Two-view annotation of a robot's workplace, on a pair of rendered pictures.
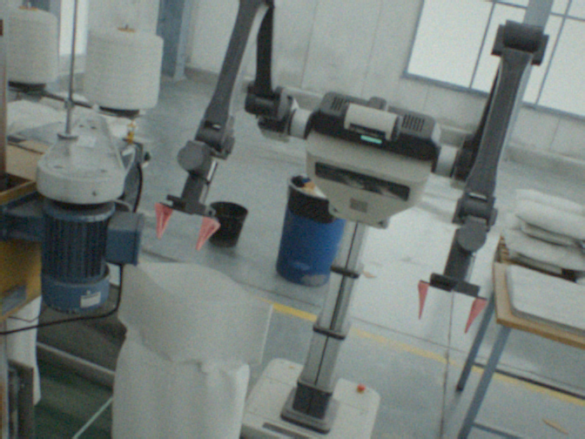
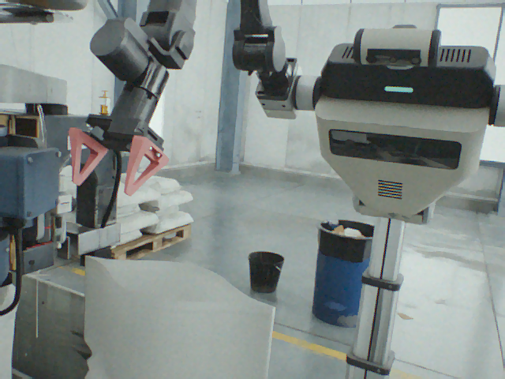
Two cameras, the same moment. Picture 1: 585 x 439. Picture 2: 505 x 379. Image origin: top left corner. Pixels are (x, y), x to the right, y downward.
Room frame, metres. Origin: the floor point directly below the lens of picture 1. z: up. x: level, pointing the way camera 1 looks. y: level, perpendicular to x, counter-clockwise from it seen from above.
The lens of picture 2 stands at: (0.64, -0.10, 1.38)
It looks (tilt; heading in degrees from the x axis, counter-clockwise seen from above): 10 degrees down; 12
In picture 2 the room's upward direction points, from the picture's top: 5 degrees clockwise
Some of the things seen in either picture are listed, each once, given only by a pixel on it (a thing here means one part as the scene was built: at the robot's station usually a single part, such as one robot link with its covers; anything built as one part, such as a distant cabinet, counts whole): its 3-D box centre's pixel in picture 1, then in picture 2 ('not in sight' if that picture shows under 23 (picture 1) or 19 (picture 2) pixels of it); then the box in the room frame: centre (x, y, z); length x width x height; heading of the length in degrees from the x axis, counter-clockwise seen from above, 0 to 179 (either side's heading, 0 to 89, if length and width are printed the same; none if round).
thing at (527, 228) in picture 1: (544, 224); not in sight; (4.51, -2.05, 0.44); 0.66 x 0.43 x 0.13; 168
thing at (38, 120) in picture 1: (58, 127); (122, 194); (4.08, 1.82, 0.56); 0.66 x 0.42 x 0.15; 168
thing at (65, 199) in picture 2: not in sight; (59, 211); (1.42, 0.48, 1.14); 0.05 x 0.04 x 0.16; 168
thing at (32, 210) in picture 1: (35, 220); not in sight; (1.12, 0.54, 1.27); 0.12 x 0.09 x 0.09; 168
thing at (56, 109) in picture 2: not in sight; (46, 108); (1.50, 0.58, 1.35); 0.09 x 0.09 x 0.03
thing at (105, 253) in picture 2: not in sight; (100, 253); (1.62, 0.50, 0.98); 0.09 x 0.05 x 0.05; 168
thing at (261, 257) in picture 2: (225, 225); (264, 272); (3.92, 0.45, 0.13); 0.30 x 0.30 x 0.26
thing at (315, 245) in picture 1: (312, 230); (345, 272); (3.68, -0.16, 0.32); 0.51 x 0.48 x 0.65; 168
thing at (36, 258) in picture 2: not in sight; (29, 255); (1.41, 0.54, 1.04); 0.08 x 0.06 x 0.05; 168
